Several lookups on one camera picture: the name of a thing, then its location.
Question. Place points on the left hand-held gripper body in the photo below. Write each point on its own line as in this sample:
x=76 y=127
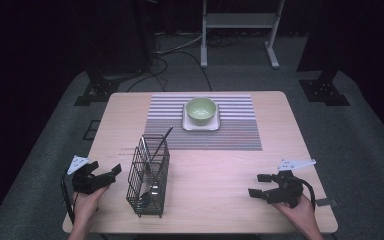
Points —
x=90 y=181

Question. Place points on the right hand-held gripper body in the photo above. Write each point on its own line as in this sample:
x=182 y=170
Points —
x=288 y=190

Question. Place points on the light green bowl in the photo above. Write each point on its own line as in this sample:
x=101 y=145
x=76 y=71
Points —
x=201 y=110

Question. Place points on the person's left hand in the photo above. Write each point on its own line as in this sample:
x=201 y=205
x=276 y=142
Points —
x=88 y=203

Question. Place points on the person's right hand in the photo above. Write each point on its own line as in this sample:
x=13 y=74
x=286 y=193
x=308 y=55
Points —
x=296 y=211

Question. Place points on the black tape floor marking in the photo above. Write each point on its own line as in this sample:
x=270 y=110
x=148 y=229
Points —
x=91 y=130

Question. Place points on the grey tape strip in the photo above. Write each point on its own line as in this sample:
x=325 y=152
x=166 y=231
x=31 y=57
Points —
x=326 y=202

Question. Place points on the striped grey placemat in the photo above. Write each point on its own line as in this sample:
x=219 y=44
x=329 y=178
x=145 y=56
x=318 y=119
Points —
x=240 y=133

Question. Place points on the black stand base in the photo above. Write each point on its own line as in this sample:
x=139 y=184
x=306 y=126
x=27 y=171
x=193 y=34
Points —
x=325 y=90
x=96 y=90

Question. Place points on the white square plate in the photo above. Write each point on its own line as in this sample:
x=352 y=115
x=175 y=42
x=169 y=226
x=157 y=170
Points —
x=200 y=126

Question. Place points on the white metal stand frame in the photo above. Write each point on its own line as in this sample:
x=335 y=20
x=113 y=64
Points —
x=240 y=20

